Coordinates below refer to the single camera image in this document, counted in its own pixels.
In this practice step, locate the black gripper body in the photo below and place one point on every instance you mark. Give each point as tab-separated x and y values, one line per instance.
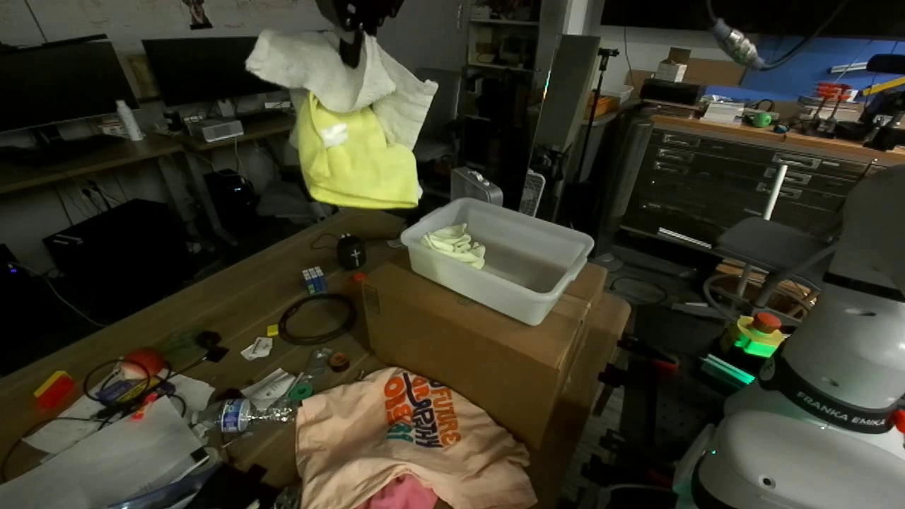
362	14

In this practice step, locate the bright yellow-green towel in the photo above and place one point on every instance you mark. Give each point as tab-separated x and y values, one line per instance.
356	159

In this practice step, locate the peach printed t-shirt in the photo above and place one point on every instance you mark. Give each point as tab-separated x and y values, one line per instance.
347	441

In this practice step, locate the pink t-shirt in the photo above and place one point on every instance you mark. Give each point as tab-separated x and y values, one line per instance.
404	492

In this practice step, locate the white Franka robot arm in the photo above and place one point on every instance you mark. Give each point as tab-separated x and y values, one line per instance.
828	452

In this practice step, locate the white plastic box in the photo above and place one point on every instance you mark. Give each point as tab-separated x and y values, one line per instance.
513	297

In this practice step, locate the large brown cardboard box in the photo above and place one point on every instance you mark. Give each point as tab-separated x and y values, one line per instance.
469	349

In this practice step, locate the small brown cardboard box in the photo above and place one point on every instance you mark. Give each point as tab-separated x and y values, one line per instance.
702	72

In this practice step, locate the grey office chair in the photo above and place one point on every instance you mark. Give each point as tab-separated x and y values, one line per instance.
441	114

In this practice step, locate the tall storage shelf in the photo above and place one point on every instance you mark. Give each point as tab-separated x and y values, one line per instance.
504	38

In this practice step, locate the small white device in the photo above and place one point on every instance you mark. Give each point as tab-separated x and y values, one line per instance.
220	130

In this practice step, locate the black computer monitor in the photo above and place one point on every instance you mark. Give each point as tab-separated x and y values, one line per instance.
197	68
56	85

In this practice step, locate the black computer mouse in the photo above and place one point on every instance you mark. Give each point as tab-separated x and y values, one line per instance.
347	249

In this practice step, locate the small rubik's cube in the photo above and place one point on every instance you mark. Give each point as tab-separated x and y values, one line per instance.
311	278

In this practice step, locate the white plastic bottle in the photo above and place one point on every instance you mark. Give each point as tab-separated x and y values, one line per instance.
128	123

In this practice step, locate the long wooden desk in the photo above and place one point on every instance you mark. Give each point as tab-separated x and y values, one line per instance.
84	161

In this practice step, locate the black bag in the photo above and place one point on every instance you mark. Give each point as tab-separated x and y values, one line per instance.
115	256

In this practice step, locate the small brown disc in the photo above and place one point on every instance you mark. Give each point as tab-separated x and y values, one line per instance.
337	360

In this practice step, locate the small white tag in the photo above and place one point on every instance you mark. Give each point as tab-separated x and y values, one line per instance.
254	349

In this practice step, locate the small black object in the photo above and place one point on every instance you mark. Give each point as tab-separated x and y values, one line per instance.
210	342

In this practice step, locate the green tape roll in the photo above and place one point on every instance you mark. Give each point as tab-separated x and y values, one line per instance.
301	390

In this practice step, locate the white paper wrapper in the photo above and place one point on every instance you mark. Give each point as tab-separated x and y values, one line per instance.
265	386

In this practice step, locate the red round lid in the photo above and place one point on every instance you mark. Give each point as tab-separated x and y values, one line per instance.
142	360

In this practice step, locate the clear plastic water bottle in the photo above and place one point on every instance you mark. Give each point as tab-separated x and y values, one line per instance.
234	414

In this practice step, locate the black tool cabinet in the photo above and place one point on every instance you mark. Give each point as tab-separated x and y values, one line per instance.
736	179

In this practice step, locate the red and yellow block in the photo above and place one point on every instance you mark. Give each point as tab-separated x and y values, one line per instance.
55	388

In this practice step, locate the blue board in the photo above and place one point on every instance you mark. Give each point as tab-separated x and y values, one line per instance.
820	65

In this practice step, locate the grey stool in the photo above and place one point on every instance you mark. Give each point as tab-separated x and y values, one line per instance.
773	243

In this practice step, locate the white paper sheets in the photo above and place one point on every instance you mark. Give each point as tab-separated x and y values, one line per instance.
103	462

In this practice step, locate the yellow emergency stop button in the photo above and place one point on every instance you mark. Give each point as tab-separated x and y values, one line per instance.
756	331

